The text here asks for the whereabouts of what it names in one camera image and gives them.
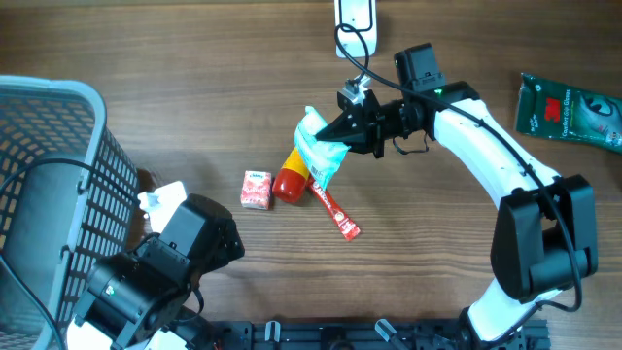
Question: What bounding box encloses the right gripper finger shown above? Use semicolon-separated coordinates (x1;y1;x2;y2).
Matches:
315;109;369;139
325;139;374;154

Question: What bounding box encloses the small red white carton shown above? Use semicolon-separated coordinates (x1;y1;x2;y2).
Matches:
240;170;272;210

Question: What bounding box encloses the red chili sauce bottle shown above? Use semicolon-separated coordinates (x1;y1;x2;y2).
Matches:
272;148;310;203

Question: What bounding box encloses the red coffee stick sachet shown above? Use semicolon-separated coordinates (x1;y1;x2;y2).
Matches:
307;177;361;242

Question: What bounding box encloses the green 3M gloves packet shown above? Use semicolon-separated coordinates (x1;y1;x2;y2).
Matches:
515;73;621;154

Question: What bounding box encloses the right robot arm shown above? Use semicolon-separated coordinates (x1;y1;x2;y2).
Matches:
318;44;598;349

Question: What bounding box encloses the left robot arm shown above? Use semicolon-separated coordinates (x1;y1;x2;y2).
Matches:
66;194;245;349

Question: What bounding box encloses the white barcode scanner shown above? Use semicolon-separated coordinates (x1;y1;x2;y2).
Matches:
334;0;378;58

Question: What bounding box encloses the grey plastic shopping basket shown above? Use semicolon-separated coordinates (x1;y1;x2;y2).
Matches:
1;75;139;349

